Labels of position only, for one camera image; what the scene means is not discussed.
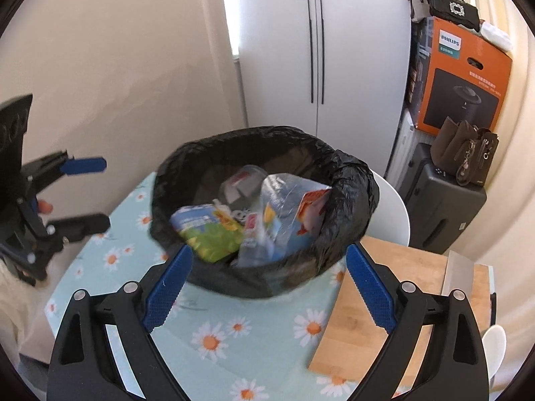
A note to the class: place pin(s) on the white ribbed panel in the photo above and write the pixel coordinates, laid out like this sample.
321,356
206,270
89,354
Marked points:
401,150

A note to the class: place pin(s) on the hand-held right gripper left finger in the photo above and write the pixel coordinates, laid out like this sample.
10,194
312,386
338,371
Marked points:
167,288

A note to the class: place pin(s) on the clear bin with black bag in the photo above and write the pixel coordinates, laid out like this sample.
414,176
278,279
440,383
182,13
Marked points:
342,217

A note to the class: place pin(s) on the black handbag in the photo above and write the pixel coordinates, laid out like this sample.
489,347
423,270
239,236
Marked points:
443,8

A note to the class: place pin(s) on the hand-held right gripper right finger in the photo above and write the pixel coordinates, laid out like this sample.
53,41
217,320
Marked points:
370,288

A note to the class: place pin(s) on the person's left hand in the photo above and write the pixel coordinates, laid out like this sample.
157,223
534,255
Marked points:
45,207

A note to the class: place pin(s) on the wooden cutting board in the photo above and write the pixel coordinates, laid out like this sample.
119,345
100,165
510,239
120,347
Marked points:
347,346

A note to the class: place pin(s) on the orange cardboard box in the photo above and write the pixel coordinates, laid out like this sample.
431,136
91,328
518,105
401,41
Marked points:
472,44

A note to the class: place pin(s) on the cream curtain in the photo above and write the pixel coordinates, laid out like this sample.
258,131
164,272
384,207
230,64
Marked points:
518,154

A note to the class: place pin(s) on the white pouch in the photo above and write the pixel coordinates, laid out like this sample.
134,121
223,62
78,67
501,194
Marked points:
495,35

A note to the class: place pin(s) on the clear printed plastic bag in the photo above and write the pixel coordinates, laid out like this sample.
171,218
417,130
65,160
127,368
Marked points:
284,200

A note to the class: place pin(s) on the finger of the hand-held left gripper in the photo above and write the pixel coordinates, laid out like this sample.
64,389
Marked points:
83,224
83,166

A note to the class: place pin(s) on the white chair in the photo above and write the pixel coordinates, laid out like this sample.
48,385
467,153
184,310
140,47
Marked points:
393,213

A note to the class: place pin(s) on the light blue daisy tablecloth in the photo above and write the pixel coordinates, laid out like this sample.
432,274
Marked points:
267,367

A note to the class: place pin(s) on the black suitcase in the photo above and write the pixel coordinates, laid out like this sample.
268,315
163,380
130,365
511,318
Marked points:
439,213

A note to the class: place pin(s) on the clear plastic cup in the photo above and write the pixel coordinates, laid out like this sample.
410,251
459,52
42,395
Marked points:
244,181

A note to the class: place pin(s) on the white wardrobe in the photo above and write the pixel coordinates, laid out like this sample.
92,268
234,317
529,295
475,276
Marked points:
363,50

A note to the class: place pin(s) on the brown suede bag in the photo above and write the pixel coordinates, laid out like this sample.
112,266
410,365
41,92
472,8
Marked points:
451,146

